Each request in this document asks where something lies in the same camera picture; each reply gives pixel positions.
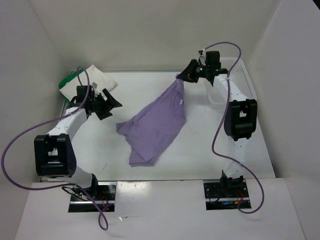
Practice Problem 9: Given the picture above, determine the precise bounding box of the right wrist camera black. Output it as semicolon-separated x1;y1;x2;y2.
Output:
198;50;221;69

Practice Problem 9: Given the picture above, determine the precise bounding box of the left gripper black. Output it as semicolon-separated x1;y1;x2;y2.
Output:
89;88;123;120

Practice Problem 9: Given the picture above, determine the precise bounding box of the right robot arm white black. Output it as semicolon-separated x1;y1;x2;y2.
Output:
177;59;258;197

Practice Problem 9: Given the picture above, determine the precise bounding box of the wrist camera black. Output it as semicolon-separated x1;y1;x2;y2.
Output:
69;85;96;108
198;50;221;69

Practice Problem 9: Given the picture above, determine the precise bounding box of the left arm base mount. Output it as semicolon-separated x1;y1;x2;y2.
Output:
62;181;117;213

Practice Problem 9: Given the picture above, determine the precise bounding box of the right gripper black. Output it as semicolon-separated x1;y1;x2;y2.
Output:
177;58;210;83

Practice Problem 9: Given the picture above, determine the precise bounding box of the white t shirt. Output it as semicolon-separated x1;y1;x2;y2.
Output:
59;64;118;105

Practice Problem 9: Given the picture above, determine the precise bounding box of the white plastic basket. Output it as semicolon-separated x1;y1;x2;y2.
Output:
204;57;258;109

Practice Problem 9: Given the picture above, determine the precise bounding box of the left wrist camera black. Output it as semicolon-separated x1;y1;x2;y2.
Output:
69;85;96;108

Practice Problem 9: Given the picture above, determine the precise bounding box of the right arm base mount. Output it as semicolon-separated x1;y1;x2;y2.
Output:
203;180;252;211

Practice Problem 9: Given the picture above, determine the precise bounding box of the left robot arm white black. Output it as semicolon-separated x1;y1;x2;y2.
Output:
34;85;123;200

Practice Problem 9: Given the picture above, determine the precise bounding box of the purple t shirt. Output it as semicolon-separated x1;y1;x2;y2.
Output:
116;78;187;167

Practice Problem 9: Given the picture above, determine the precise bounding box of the green t shirt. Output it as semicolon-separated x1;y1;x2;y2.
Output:
58;71;78;89

